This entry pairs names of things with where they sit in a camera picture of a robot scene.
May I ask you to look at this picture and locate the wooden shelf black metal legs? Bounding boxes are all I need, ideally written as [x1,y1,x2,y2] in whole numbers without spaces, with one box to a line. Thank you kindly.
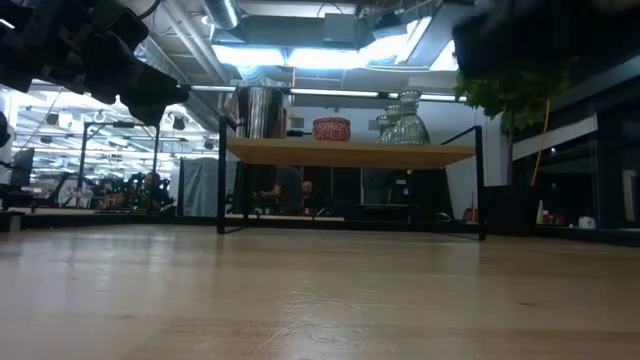
[214,112,490,242]

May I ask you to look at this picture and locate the black metal table frame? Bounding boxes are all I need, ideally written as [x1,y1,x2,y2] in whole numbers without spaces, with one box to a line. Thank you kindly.
[0,207,640,247]

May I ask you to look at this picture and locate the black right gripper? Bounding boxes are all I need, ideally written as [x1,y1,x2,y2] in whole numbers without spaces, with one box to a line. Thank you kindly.
[452,9,640,80]

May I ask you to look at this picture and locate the grey fabric panel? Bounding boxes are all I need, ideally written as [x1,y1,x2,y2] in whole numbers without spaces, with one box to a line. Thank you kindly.
[178,157,240,218]

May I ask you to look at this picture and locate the thin yellow cord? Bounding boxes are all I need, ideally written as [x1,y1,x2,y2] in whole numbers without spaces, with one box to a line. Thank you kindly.
[529,97,551,187]

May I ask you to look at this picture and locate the metal candle jar floral label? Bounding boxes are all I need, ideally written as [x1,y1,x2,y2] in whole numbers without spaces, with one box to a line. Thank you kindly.
[234,84,290,140]

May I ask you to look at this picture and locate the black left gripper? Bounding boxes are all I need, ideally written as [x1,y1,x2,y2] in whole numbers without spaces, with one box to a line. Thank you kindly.
[0,0,190,126]

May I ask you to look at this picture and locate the person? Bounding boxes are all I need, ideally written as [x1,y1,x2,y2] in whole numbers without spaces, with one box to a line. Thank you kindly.
[139,171,169,211]
[259,165,304,216]
[301,180,317,211]

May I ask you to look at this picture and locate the black overhead light bar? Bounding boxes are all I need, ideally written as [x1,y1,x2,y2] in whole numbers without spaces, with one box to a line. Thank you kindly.
[189,83,469,104]

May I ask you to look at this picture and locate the pink patterned candle tin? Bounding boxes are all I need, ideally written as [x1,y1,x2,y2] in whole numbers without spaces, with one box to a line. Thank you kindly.
[312,116,353,143]

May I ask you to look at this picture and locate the green plant in black pot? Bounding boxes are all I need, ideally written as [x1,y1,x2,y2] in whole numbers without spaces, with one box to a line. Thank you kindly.
[453,69,574,237]

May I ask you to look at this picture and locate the black background station frame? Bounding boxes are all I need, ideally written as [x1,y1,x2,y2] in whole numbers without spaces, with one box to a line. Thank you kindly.
[78,121,162,210]

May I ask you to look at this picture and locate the dark computer monitor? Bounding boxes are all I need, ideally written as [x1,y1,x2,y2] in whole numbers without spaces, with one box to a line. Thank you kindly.
[8,147,36,190]

